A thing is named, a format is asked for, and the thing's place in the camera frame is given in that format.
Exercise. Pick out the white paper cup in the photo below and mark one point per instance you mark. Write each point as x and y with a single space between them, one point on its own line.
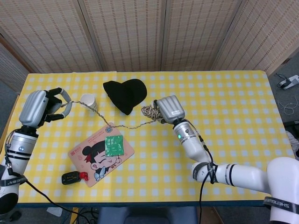
90 103

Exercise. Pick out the yellow white checkered tablecloth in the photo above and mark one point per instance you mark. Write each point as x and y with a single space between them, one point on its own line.
151 175

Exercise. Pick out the pink cartoon girl mouse pad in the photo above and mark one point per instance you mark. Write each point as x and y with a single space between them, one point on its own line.
93 154

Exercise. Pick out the white power strip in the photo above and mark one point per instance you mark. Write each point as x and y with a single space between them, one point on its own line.
288 82

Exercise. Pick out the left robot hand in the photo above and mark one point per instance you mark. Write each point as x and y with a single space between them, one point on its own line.
32 107

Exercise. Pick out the woven folding screen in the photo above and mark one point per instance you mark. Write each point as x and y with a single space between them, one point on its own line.
130 35

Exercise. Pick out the black box on floor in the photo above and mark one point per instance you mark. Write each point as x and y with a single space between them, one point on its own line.
293 124

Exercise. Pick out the white paper scrap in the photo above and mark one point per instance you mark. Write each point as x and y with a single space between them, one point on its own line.
54 210

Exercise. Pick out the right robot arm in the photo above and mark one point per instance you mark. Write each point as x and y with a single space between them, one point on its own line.
238 173

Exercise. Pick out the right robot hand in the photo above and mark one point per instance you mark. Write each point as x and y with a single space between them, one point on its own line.
170 108

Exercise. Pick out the black knit beanie hat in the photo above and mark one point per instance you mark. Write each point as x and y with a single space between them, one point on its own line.
126 95

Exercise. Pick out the green tea sachet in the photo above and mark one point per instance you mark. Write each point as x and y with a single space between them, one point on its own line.
114 145

